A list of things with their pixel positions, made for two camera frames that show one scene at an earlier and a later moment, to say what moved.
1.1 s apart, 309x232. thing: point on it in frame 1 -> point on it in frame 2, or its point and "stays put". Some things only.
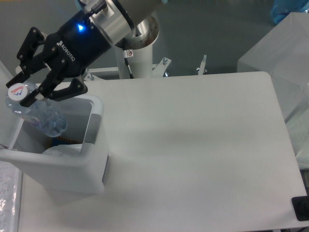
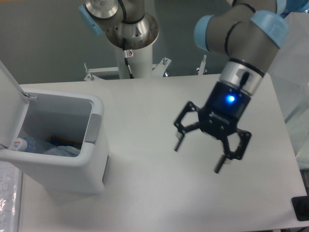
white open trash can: (22, 144) stays put
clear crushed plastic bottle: (40, 112) -> (35, 144)
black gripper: (71, 51) -> (218, 118)
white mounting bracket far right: (201, 69) stays put
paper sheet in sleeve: (11, 182) stays put
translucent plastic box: (284, 54) stays put
